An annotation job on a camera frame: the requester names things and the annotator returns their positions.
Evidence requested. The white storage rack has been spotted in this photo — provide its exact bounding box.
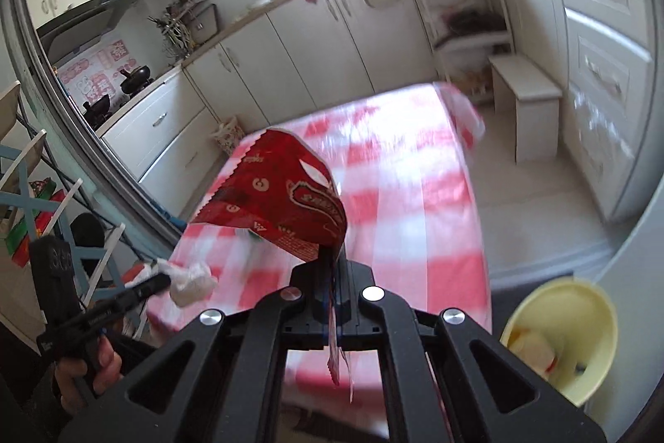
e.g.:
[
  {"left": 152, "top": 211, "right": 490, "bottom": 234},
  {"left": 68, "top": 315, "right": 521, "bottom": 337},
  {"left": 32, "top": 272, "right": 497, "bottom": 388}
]
[{"left": 415, "top": 0, "right": 514, "bottom": 105}]

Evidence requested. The range hood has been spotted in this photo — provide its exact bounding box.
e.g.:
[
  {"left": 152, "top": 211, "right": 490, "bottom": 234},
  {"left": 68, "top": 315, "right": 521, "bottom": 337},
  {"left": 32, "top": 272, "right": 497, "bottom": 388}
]
[{"left": 36, "top": 0, "right": 139, "bottom": 67}]

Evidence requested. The red paper snack bag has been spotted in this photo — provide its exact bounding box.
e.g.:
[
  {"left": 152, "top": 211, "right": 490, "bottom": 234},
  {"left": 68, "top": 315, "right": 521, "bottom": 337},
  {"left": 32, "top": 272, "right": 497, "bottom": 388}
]
[{"left": 189, "top": 128, "right": 349, "bottom": 386}]

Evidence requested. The white step stool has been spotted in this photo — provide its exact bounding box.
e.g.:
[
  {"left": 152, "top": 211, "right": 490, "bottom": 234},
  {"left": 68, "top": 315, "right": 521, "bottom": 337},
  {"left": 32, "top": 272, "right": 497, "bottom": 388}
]
[{"left": 488, "top": 54, "right": 563, "bottom": 163}]

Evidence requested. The yellow trash bin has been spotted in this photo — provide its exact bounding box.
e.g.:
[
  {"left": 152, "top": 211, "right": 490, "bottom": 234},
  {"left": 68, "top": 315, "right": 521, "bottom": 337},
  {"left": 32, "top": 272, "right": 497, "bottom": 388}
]
[{"left": 501, "top": 277, "right": 618, "bottom": 407}]

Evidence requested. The black wok pot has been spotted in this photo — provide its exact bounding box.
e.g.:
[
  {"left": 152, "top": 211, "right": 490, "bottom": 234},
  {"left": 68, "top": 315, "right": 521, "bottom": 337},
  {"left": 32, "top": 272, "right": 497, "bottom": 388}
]
[{"left": 119, "top": 65, "right": 151, "bottom": 95}]

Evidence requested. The blue white folding rack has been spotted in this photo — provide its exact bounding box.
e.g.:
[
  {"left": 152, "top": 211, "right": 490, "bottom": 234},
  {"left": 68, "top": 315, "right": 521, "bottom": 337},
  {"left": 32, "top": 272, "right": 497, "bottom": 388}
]
[{"left": 0, "top": 81, "right": 129, "bottom": 320}]

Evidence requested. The white refrigerator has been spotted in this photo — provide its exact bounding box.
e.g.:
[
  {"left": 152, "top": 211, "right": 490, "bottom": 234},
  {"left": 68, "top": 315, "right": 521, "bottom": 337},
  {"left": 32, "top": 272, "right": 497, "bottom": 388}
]
[{"left": 588, "top": 200, "right": 663, "bottom": 442}]

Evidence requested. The white tissue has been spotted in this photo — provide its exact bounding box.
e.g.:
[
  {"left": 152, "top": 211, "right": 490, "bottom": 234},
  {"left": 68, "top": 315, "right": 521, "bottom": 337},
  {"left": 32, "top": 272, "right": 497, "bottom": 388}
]
[{"left": 123, "top": 259, "right": 218, "bottom": 308}]

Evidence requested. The left hand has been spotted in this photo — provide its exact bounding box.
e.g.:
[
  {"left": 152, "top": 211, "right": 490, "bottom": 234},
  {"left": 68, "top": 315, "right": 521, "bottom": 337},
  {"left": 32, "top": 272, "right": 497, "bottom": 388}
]
[{"left": 54, "top": 335, "right": 125, "bottom": 415}]

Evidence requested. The floral waste basket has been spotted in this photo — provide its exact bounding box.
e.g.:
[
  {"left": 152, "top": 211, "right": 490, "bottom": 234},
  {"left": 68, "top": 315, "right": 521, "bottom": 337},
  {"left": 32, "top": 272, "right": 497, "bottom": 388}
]
[{"left": 210, "top": 116, "right": 245, "bottom": 156}]

